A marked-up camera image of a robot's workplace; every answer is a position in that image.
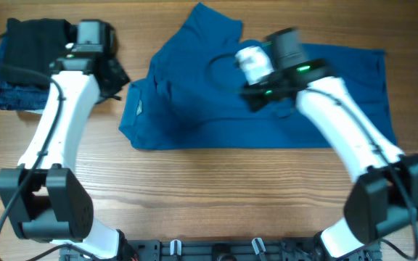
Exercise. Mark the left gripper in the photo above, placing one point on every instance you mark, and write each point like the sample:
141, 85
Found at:
124, 81

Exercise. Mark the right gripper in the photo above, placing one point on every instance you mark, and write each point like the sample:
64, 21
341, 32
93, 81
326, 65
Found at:
253, 90

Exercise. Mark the blue polo shirt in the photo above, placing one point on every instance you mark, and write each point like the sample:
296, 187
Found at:
188, 100

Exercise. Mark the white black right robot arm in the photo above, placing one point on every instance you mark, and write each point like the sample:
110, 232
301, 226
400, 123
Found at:
384, 197

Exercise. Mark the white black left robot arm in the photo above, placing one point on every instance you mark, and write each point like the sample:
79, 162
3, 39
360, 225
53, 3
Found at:
43, 200

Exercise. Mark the black folded garment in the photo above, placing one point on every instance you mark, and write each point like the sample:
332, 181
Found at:
34, 44

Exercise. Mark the dark blue folded garment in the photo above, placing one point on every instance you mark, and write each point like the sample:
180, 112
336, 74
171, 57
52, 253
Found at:
20, 96

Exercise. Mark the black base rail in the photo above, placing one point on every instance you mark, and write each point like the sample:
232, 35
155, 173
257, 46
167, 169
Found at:
286, 249

